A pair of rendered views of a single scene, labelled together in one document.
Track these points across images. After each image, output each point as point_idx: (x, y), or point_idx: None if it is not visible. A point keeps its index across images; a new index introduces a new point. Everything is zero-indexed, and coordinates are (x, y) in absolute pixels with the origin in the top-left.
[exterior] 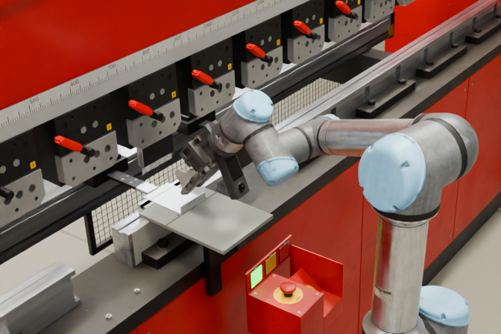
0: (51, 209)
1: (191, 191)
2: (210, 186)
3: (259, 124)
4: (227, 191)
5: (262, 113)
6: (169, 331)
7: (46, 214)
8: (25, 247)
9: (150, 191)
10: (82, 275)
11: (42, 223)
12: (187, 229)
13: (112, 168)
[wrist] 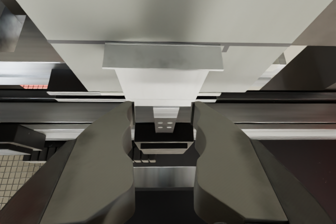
0: (232, 118)
1: (202, 114)
2: (35, 53)
3: None
4: None
5: None
6: None
7: (239, 115)
8: (265, 93)
9: (172, 106)
10: (299, 41)
11: (244, 108)
12: None
13: (162, 138)
